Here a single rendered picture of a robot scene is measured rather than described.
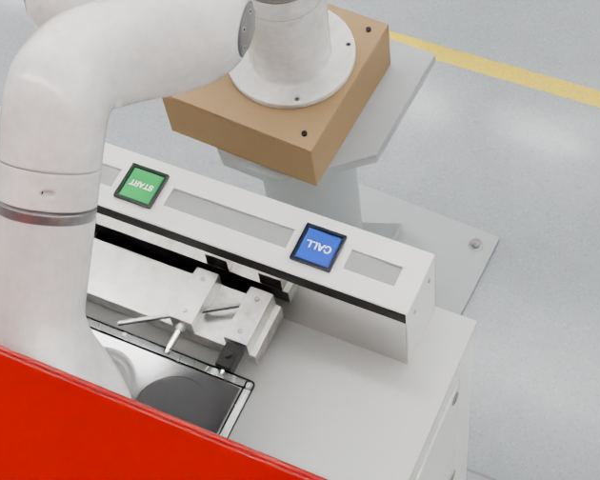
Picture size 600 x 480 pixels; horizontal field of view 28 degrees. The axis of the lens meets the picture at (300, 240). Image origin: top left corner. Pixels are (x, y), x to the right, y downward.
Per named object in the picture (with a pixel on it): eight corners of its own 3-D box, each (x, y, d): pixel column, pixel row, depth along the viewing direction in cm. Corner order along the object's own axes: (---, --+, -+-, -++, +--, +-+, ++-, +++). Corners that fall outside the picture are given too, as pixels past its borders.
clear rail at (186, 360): (252, 394, 150) (250, 390, 149) (4, 296, 161) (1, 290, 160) (257, 385, 151) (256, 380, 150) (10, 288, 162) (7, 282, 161)
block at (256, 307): (250, 354, 154) (246, 345, 151) (226, 346, 155) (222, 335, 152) (275, 304, 158) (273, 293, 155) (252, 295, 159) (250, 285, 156)
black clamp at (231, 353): (232, 376, 152) (229, 368, 150) (217, 370, 153) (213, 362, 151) (244, 353, 154) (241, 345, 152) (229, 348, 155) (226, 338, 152)
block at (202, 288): (194, 333, 156) (190, 323, 154) (172, 325, 157) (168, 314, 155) (222, 284, 160) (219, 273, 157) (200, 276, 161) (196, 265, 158)
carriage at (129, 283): (257, 367, 156) (254, 357, 154) (25, 276, 167) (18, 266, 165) (284, 316, 160) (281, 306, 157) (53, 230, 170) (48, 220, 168)
